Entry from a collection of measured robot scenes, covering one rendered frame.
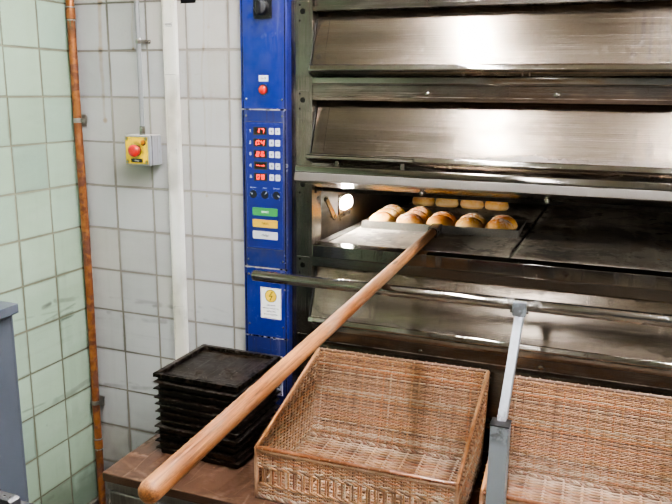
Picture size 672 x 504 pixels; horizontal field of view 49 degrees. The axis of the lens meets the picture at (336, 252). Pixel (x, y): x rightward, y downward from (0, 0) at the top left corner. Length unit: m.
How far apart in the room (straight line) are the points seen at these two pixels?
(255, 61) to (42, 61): 0.73
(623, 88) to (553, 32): 0.24
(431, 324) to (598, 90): 0.81
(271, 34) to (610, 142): 1.03
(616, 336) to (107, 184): 1.74
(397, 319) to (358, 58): 0.79
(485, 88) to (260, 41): 0.70
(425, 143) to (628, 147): 0.55
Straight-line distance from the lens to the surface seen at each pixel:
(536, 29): 2.13
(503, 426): 1.66
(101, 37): 2.68
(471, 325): 2.22
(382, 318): 2.28
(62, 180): 2.71
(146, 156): 2.50
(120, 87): 2.64
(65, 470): 2.96
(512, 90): 2.12
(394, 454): 2.29
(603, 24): 2.12
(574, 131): 2.11
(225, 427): 1.07
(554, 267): 2.15
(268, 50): 2.31
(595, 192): 1.96
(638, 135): 2.10
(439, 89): 2.16
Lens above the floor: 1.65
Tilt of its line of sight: 12 degrees down
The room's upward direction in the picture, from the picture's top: 1 degrees clockwise
